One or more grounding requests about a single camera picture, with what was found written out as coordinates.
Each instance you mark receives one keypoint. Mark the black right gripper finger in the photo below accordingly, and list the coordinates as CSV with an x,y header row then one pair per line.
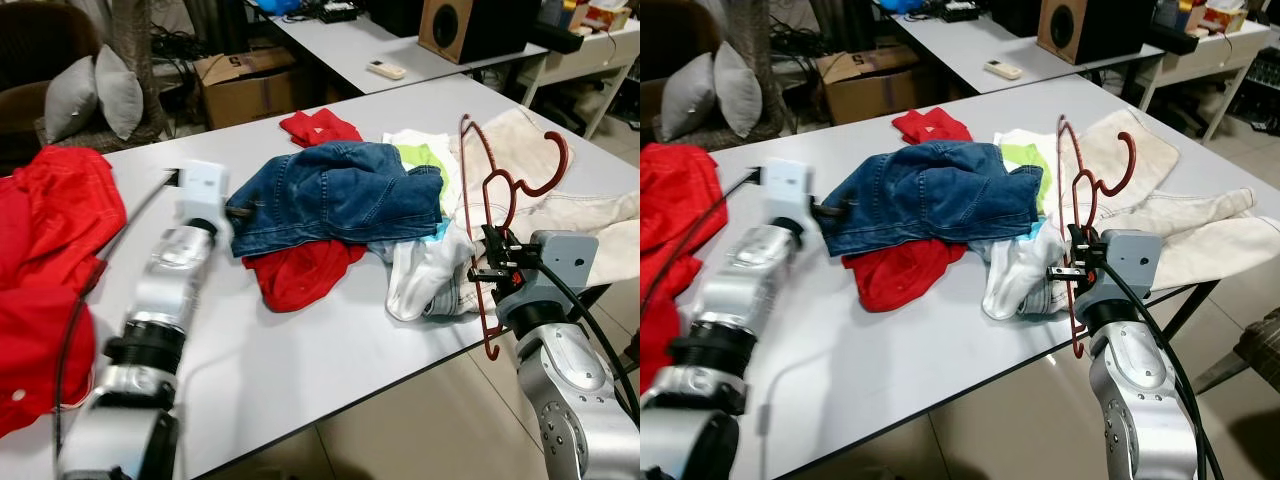
x,y
498,238
1078,238
1063,272
484,272

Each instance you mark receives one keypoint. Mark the red garment with white print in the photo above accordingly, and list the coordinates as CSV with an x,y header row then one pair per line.
x,y
900,275
300,275

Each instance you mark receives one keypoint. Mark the blue denim jeans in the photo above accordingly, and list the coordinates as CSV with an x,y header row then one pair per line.
x,y
930,195
330,195

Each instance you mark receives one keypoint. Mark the dark red clothes hanger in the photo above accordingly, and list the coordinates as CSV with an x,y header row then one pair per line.
x,y
1132,158
564,152

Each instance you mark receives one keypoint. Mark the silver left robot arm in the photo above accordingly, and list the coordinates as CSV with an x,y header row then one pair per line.
x,y
740,290
165,280

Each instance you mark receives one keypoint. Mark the white garment with green patch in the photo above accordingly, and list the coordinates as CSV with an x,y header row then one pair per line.
x,y
420,280
1015,280

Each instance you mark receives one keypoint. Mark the beige trousers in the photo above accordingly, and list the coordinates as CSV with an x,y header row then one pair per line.
x,y
590,215
1180,215

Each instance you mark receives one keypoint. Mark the black table leg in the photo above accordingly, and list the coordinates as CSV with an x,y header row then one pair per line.
x,y
1192,310

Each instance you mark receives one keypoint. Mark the cardboard box with black print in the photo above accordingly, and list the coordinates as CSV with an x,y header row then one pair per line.
x,y
250,90
870,90

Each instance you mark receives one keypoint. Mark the grey pillow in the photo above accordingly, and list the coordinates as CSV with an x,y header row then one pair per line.
x,y
120,95
738,92
70,100
688,100

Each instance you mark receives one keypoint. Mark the plain red T-shirt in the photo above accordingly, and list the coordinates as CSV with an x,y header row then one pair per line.
x,y
670,220
50,250

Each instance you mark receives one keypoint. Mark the white remote control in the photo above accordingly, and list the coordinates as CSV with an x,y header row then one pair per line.
x,y
386,70
1003,70

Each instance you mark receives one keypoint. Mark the white side desk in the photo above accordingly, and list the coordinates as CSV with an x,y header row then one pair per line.
x,y
580,70
1200,75

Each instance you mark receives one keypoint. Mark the wooden speaker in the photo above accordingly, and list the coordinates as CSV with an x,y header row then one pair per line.
x,y
1085,28
465,28

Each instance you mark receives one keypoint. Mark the brown armchair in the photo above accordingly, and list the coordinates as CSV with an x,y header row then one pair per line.
x,y
30,50
665,30

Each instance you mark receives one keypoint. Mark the orange printed box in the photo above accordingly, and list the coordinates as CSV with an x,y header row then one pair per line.
x,y
1227,18
607,17

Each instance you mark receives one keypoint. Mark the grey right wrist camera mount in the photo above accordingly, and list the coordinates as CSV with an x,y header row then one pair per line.
x,y
565,262
1130,262

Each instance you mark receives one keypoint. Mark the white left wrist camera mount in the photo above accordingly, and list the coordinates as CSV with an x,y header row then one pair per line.
x,y
205,190
787,190

